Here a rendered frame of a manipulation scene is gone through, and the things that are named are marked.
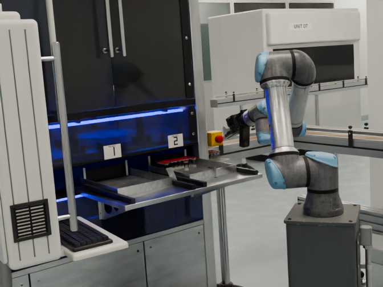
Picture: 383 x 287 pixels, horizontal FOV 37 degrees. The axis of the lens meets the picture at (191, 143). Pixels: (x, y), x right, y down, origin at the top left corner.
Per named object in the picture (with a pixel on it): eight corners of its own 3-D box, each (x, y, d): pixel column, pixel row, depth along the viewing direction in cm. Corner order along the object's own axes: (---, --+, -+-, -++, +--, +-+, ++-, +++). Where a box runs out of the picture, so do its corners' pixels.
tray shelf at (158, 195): (70, 191, 247) (70, 187, 247) (197, 165, 288) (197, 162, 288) (125, 210, 209) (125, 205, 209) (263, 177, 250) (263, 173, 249)
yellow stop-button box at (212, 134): (203, 146, 287) (202, 131, 286) (214, 143, 292) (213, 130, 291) (212, 147, 281) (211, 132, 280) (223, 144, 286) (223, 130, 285)
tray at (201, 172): (148, 172, 268) (147, 165, 268) (192, 163, 283) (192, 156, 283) (190, 182, 241) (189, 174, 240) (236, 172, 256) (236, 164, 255)
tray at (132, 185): (80, 185, 250) (80, 177, 250) (131, 175, 265) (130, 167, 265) (118, 197, 223) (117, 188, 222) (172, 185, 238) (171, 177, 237)
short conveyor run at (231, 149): (198, 168, 290) (196, 138, 288) (180, 164, 303) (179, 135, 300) (292, 148, 330) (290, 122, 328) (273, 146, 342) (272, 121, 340)
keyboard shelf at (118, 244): (11, 237, 215) (10, 230, 214) (80, 221, 229) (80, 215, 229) (49, 270, 177) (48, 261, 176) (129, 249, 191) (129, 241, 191)
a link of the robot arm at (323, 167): (343, 189, 208) (342, 152, 206) (307, 192, 208) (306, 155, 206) (333, 182, 220) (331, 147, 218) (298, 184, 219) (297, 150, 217)
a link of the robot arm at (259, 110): (263, 114, 247) (260, 96, 250) (248, 123, 255) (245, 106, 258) (277, 116, 251) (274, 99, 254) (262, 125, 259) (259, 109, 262)
